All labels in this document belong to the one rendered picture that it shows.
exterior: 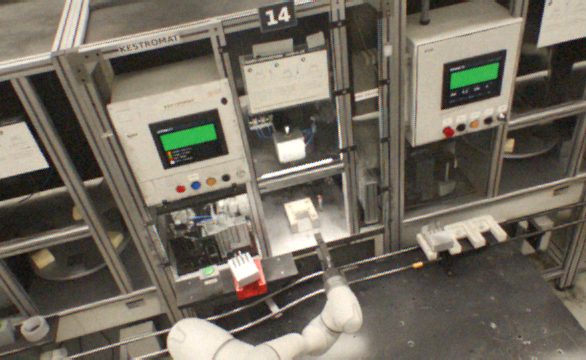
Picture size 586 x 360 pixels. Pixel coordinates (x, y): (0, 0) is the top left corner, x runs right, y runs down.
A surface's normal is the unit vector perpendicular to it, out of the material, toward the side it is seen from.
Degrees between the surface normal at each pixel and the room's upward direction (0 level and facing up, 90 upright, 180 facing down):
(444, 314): 0
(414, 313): 0
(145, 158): 90
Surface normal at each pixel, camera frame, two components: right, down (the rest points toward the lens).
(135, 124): 0.23, 0.60
